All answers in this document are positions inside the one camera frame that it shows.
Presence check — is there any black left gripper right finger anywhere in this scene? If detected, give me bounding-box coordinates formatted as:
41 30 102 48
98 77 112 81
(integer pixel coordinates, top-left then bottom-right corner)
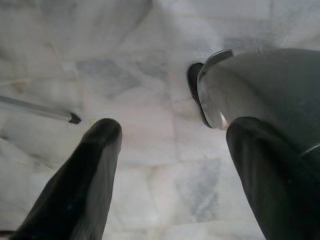
226 116 320 240

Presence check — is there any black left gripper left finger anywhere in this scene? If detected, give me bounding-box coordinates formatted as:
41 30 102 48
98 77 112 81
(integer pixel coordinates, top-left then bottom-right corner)
9 117 123 240

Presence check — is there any silver metal clothes rack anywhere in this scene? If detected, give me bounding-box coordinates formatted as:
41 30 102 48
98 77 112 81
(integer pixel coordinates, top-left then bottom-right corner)
0 94 82 125

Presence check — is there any grey robot leg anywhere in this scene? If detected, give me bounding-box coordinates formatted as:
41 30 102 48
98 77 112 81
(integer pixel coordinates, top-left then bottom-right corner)
186 48 320 172

